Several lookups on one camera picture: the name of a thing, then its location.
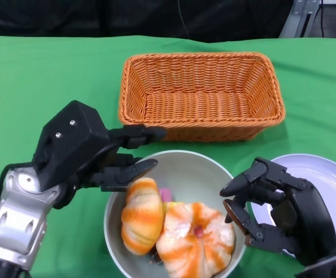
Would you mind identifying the white round plate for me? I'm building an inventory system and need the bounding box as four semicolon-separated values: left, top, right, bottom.
250;152;336;258

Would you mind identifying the small orange striped bread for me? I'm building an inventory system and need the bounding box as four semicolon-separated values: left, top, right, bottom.
120;177;166;256

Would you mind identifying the grey-green round bowl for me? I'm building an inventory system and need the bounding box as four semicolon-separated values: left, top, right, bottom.
103;149;247;278

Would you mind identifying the orange wicker basket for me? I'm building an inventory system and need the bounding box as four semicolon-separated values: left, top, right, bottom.
117;51;286;142

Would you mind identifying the pink layered cake slice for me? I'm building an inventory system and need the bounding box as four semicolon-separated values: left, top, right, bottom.
158;187;186;209

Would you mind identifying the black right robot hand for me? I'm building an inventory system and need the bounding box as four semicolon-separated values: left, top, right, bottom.
219;156;336;267

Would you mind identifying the black backdrop cloth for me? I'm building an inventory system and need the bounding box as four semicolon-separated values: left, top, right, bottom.
0;0;336;44

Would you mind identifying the thin black cable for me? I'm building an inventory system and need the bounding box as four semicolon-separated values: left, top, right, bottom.
320;8;327;38

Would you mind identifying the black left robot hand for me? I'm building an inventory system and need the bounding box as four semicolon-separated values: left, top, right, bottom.
31;100;168;209

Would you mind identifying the silver metal stand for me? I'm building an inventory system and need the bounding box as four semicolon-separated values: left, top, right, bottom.
279;0;323;38

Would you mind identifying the large orange striped bread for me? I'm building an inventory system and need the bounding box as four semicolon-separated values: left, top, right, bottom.
155;202;237;278

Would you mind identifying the green tablecloth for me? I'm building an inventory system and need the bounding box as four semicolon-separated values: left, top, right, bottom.
0;34;336;278

